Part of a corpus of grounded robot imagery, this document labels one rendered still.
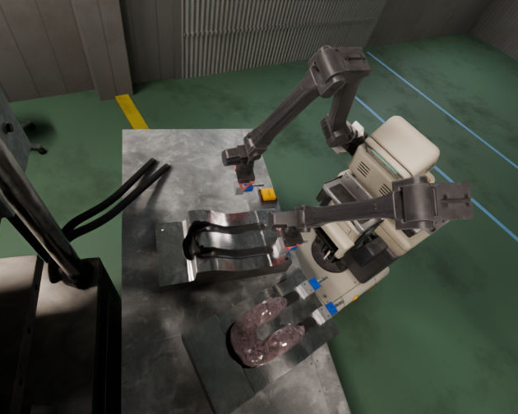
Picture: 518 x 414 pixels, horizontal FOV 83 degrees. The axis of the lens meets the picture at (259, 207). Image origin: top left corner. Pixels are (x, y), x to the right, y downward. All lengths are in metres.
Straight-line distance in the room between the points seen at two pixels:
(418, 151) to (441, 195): 0.41
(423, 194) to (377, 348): 1.70
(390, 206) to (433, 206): 0.08
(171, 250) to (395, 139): 0.89
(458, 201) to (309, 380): 0.77
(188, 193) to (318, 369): 0.89
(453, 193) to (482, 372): 2.11
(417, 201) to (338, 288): 1.33
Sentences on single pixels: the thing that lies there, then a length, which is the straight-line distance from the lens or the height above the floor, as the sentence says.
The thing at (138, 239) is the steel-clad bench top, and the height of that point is 0.80.
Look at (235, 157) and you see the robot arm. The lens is 1.08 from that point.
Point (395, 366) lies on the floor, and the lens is 2.31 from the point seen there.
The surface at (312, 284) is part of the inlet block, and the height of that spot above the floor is 0.87.
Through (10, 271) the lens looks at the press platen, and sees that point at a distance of 1.05.
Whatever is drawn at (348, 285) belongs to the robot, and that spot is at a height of 0.28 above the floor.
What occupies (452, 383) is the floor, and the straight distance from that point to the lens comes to 2.54.
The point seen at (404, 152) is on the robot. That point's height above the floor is 1.34.
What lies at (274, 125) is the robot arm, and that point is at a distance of 0.95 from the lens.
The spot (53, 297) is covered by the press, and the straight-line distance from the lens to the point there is 1.26.
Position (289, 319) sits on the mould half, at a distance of 1.11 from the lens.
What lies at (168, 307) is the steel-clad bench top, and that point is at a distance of 1.15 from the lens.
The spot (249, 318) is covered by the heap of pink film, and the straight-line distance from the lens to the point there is 1.05.
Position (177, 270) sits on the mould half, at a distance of 1.13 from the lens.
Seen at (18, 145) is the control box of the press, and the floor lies 1.14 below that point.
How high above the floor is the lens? 1.90
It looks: 53 degrees down
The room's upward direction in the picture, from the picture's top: 20 degrees clockwise
